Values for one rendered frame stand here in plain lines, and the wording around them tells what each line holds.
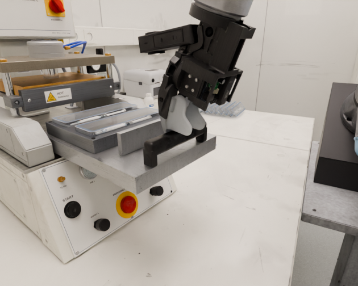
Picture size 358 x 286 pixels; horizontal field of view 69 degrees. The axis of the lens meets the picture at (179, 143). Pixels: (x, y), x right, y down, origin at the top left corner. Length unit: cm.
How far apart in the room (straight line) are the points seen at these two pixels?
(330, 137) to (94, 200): 67
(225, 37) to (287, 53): 257
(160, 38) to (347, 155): 63
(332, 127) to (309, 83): 205
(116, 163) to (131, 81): 132
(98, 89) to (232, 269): 51
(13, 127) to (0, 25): 35
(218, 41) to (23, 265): 53
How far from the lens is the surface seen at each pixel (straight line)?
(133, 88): 171
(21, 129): 57
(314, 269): 171
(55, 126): 56
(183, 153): 45
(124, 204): 62
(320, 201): 80
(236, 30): 34
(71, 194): 58
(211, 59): 36
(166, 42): 40
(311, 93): 294
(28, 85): 65
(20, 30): 87
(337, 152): 86
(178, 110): 40
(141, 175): 39
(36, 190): 56
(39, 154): 56
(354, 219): 78
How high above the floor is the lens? 115
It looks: 22 degrees down
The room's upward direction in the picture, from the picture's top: straight up
